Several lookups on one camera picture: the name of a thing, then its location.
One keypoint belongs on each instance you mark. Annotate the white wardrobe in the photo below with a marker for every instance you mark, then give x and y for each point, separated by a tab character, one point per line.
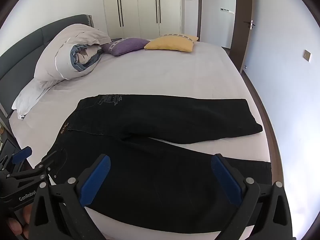
146	5

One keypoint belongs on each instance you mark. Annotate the grey upholstered headboard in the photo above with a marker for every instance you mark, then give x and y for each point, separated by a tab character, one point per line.
25	50

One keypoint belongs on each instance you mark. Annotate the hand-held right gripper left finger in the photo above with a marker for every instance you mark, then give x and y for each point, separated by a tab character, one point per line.
95	181

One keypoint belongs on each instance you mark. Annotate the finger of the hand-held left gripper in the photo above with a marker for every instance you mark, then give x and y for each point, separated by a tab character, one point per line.
55	160
22	153

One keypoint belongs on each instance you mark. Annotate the hallway wall switch panel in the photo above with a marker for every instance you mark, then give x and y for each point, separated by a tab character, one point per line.
226	10

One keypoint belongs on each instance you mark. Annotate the purple cushion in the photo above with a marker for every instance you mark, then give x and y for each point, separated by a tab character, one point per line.
130	45

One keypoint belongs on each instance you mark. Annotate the white pillow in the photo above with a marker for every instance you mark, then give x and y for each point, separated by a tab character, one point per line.
27	97

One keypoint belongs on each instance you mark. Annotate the yellow cushion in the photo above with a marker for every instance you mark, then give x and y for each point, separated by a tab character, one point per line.
170	43

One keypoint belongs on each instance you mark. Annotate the black denim pants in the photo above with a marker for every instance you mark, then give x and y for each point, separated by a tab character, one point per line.
150	177

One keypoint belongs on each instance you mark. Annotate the person's left hand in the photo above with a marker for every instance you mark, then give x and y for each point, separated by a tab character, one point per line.
15	227

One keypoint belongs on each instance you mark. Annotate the brown door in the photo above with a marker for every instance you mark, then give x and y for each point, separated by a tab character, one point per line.
246	45

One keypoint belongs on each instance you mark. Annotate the bed with white sheet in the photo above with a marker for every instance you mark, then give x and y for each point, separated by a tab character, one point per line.
162	75

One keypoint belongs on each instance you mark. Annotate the rolled white duvet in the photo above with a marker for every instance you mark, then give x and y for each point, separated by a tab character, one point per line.
57	55

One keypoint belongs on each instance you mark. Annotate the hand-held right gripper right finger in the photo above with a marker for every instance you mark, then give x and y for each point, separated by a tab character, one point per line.
227	182

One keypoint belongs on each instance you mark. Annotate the tan wall switch plate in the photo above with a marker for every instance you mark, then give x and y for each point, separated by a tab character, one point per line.
307	55

